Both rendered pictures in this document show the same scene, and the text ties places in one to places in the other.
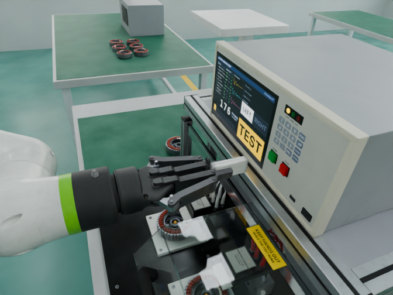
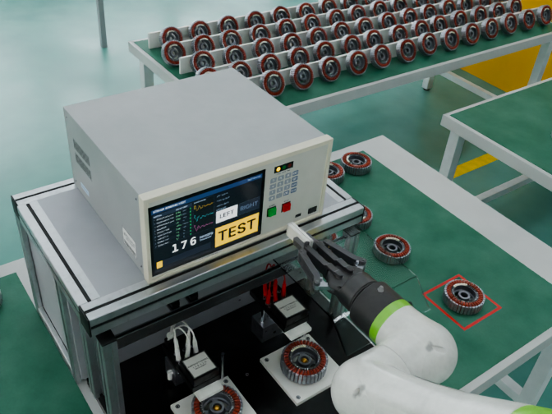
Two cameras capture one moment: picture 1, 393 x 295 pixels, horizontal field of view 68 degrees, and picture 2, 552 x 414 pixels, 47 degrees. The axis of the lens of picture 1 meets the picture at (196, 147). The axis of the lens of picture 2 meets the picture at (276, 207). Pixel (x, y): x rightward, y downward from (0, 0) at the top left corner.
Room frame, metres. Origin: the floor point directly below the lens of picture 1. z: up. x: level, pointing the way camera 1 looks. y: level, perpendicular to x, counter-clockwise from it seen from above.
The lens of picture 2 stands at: (0.72, 0.87, 1.99)
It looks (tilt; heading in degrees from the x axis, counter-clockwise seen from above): 37 degrees down; 255
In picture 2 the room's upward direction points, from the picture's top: 5 degrees clockwise
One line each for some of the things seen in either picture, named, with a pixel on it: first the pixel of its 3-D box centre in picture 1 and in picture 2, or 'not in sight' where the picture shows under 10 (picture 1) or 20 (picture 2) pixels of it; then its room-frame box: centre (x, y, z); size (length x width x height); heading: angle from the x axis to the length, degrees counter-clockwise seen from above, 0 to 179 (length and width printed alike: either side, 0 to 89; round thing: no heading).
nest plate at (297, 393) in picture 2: not in sight; (302, 368); (0.37, -0.05, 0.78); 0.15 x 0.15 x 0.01; 24
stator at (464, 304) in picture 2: not in sight; (463, 296); (-0.14, -0.23, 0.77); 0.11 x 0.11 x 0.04
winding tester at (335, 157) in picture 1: (330, 109); (195, 162); (0.60, -0.30, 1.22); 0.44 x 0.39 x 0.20; 24
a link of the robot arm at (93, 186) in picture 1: (98, 199); (376, 310); (0.32, 0.15, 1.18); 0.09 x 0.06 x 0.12; 24
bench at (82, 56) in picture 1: (121, 74); not in sight; (2.73, 0.78, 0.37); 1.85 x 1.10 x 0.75; 24
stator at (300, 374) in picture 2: not in sight; (304, 361); (0.37, -0.05, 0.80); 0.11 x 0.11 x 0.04
